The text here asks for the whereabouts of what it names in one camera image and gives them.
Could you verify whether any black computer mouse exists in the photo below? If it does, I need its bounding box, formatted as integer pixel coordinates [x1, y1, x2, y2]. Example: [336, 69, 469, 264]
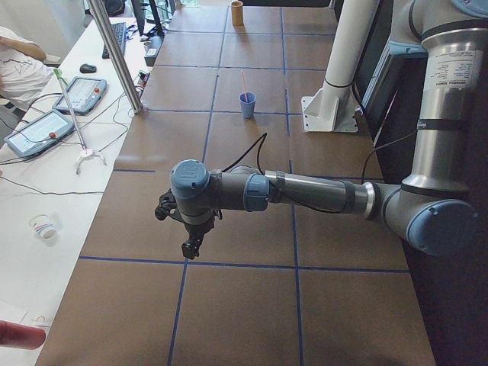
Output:
[79, 63, 97, 74]

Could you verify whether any paper cup on side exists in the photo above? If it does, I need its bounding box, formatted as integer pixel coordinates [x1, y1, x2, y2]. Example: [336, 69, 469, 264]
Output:
[30, 214, 57, 239]

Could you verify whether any black keyboard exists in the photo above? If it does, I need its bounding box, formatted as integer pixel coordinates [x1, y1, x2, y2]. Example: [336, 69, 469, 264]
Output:
[101, 21, 127, 59]

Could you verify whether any teach pendant tablet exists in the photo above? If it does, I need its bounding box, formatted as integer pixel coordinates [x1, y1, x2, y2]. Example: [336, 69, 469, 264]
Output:
[63, 76, 108, 116]
[4, 110, 75, 158]

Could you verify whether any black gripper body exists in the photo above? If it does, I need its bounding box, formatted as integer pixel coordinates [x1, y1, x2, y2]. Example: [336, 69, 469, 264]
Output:
[185, 217, 215, 244]

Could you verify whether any wooden bamboo cup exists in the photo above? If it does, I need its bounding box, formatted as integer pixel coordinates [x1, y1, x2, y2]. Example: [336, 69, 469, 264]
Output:
[230, 1, 244, 27]

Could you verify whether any black camera cable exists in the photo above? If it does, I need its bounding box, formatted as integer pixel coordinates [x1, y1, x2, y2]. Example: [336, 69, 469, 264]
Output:
[222, 132, 268, 175]

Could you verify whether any lower teach pendant tablet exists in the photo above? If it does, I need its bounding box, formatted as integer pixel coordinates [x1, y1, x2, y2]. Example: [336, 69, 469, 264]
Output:
[4, 110, 75, 158]

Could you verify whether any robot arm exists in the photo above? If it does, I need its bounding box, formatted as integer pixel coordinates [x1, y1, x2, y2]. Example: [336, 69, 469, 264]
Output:
[155, 1, 487, 259]

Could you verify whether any upper teach pendant tablet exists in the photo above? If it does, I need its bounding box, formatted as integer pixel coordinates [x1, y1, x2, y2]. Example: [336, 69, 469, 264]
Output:
[63, 76, 108, 116]

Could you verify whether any aluminium frame post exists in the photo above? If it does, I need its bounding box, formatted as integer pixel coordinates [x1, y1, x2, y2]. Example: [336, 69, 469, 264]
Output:
[88, 0, 143, 114]

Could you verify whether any pink chopstick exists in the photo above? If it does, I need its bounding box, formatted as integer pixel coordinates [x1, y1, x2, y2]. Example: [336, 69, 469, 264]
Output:
[241, 70, 249, 103]

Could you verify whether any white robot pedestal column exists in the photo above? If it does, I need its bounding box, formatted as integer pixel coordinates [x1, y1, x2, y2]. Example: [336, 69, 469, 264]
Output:
[301, 0, 380, 133]

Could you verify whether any white reacher grabber tool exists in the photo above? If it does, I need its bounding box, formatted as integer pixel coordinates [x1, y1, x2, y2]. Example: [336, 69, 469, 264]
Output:
[53, 68, 107, 175]

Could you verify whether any red cylinder bottle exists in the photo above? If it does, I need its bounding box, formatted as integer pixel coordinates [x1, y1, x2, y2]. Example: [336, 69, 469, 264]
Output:
[0, 320, 47, 350]

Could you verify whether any seated person white shirt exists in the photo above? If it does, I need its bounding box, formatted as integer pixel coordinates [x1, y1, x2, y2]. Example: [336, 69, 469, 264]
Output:
[1, 27, 54, 111]

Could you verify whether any blue plastic cup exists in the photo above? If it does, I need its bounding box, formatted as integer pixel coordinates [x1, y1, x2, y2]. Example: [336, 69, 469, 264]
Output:
[239, 92, 256, 119]

